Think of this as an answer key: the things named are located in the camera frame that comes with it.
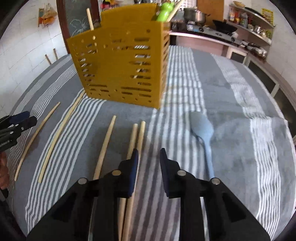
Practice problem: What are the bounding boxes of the black wok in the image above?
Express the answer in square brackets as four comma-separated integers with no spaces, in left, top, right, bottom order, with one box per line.
[212,20,237,35]

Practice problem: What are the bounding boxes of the hanging orange bag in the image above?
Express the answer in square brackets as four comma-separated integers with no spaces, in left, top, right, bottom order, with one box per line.
[38,3,58,26]

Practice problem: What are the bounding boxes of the green handled fork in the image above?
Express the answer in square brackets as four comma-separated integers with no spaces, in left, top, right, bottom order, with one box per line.
[157,1,175,22]

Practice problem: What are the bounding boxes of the yellow perforated utensil holder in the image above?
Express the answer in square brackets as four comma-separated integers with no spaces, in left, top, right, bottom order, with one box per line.
[67,4,170,108]

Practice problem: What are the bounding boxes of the rectangular wooden cutting board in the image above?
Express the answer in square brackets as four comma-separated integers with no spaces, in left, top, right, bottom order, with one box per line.
[196,0,224,21]

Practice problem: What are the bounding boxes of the counter cabinet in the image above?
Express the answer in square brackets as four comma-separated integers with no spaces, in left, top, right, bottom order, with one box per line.
[222,46,295,114]

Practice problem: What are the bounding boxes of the grey striped tablecloth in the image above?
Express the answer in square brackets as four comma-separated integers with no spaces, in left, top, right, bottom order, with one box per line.
[8,46,295,240]

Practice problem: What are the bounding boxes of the corner wall shelf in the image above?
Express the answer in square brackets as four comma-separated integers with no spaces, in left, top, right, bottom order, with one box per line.
[227,3,275,47]

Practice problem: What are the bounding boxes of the person left hand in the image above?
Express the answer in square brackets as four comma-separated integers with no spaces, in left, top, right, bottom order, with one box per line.
[0,152,10,190]

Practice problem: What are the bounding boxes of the thin white chopstick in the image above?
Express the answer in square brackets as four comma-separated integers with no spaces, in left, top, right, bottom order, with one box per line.
[166,0,184,22]

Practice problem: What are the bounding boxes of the dark glass wooden door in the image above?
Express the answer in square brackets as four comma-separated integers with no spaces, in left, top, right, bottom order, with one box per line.
[56,0,100,54]

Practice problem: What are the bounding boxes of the wooden sticks against wall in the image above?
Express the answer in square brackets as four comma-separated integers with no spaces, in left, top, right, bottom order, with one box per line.
[45,48,59,65]

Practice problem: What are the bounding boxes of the light blue plastic spoon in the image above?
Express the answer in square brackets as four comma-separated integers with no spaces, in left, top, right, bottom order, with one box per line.
[190,111,215,179]

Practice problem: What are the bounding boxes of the bamboo chopstick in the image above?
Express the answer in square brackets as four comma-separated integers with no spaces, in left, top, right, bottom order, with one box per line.
[93,115,116,180]
[118,121,145,240]
[38,90,85,183]
[14,102,61,182]
[117,123,138,240]
[86,8,94,31]

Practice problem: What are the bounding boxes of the steel cooking pot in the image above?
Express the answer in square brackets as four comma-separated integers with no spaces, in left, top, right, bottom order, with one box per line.
[184,8,210,25]

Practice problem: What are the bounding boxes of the yellow wall picture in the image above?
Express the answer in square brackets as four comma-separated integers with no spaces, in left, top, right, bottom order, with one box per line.
[261,8,273,25]

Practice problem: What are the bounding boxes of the gas stove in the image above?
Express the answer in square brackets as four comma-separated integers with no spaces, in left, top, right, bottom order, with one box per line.
[186,24,241,45]

